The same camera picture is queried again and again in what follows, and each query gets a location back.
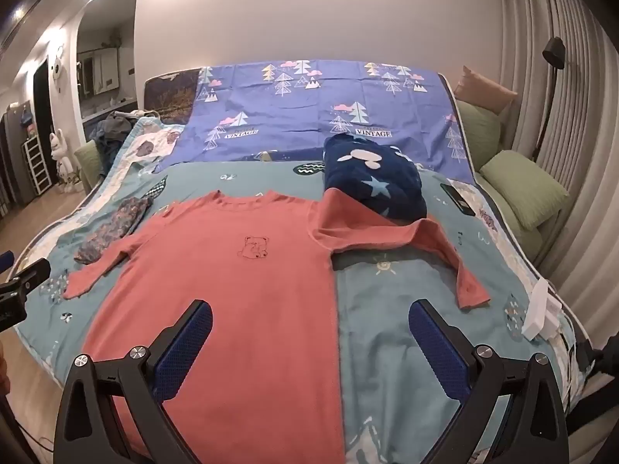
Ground green cushion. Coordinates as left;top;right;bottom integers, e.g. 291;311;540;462
74;140;104;189

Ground navy star-print fleece garment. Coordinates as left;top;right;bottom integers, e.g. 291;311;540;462
321;134;429;220

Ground salmon long-sleeve shirt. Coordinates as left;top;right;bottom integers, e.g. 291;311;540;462
64;190;491;464

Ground large green pillow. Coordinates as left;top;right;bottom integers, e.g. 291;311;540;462
479;150;571;230

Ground pile of dark clothes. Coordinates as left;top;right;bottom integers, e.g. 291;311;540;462
89;111;146;175

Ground purple tree-print sheet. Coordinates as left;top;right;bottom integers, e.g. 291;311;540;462
154;59;472;175

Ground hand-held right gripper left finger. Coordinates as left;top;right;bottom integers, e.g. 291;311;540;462
52;299;216;464

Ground teal printed quilt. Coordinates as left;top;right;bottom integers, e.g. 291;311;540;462
14;117;593;464

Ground white power adapter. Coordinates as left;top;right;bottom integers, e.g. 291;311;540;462
521;278;562;341

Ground black floor lamp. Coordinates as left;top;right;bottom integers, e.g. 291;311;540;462
532;36;566;162

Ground black phone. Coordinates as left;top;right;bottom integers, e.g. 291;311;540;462
440;183;477;217

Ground white rabbit figure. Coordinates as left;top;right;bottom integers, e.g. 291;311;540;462
50;128;78;189

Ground white wall decoration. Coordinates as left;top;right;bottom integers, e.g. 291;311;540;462
51;46;66;88

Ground floral patterned pants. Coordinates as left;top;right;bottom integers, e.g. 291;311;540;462
74;196;154;266

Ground beige curtain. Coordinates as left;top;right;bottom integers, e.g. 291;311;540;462
498;0;619;339

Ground wall cabinet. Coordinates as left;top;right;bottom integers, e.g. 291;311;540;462
78;47;123;96

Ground white shelf rack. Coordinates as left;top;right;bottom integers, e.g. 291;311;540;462
22;135;53;194

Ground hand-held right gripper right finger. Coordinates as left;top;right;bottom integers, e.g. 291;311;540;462
407;299;571;464

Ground peach cushion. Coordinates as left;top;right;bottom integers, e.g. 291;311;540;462
455;65;518;112

